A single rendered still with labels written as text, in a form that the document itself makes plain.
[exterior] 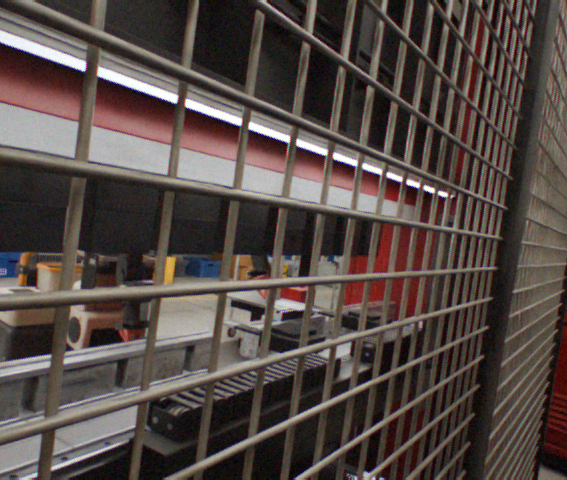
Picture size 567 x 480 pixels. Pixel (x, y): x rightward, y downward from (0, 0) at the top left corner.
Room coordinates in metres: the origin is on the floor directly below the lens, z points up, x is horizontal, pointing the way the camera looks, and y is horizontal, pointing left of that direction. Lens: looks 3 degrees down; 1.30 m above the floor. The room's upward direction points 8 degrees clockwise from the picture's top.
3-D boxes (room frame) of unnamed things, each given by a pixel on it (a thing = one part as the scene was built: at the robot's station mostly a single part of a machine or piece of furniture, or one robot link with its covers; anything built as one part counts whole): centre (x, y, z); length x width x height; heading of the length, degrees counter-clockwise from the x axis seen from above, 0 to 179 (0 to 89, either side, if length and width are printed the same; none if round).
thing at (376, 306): (2.16, -0.38, 0.92); 0.50 x 0.06 x 0.10; 147
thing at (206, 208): (1.22, 0.23, 1.26); 0.15 x 0.09 x 0.17; 147
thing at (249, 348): (1.65, -0.05, 0.92); 0.39 x 0.06 x 0.10; 147
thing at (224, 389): (0.83, 0.00, 1.02); 0.44 x 0.06 x 0.04; 147
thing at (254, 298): (1.78, 0.04, 1.00); 0.26 x 0.18 x 0.01; 57
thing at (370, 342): (1.31, -0.31, 1.02); 0.37 x 0.06 x 0.04; 147
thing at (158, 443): (1.05, -0.15, 0.94); 1.02 x 0.06 x 0.12; 147
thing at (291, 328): (1.26, 0.01, 1.01); 0.26 x 0.12 x 0.05; 57
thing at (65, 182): (0.88, 0.45, 1.26); 0.15 x 0.09 x 0.17; 147
